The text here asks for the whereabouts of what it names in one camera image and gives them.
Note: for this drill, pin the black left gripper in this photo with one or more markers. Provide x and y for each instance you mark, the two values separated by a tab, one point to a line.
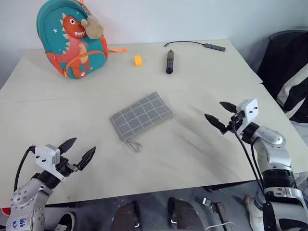
66	166

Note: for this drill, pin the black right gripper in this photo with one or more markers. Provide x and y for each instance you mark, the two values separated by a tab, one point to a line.
237	118

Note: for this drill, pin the grey checkered pencil pouch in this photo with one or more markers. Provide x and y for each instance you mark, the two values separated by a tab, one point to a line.
140	113

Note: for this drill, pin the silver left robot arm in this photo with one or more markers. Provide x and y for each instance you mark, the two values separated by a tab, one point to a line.
24	197

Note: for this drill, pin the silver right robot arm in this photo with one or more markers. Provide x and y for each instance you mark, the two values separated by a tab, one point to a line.
272	140

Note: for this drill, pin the black sneaker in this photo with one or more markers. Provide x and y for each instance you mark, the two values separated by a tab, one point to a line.
65	221

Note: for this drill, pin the black pen-shaped tool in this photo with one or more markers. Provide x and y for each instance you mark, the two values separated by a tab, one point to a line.
170	63

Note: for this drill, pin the black and white jacket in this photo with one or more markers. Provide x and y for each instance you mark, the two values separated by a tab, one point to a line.
284	65

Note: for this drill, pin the dark rounded shape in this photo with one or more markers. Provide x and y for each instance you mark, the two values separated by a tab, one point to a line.
184	214
126	216

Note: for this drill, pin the orange eraser block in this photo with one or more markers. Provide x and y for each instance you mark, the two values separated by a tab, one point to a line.
138	60

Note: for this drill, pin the black metal bar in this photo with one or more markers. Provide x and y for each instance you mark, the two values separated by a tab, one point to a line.
221	211

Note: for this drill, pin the white shoe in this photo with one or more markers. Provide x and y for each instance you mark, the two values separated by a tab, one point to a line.
253	213

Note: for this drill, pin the teal dinosaur backpack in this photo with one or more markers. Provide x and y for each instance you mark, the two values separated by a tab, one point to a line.
72	36

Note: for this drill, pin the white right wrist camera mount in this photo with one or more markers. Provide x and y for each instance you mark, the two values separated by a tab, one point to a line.
250	109

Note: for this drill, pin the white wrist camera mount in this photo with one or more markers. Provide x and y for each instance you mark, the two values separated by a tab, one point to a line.
250	109
45	155

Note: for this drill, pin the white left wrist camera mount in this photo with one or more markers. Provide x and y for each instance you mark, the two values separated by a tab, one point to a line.
45	155

